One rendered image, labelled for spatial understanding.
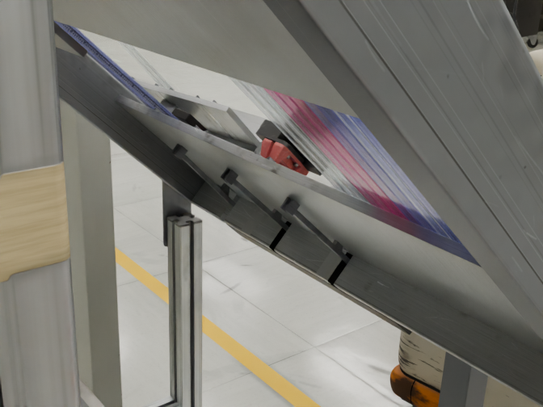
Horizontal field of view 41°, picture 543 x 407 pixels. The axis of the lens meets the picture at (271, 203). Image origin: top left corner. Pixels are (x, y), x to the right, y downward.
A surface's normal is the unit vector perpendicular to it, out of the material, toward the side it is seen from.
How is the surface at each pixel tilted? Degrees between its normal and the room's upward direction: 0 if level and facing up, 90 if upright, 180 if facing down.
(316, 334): 0
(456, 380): 90
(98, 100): 90
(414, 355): 90
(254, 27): 137
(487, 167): 90
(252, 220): 47
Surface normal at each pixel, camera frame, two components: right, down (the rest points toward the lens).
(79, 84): 0.61, 0.31
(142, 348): 0.04, -0.93
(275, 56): -0.57, 0.81
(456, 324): -0.55, -0.50
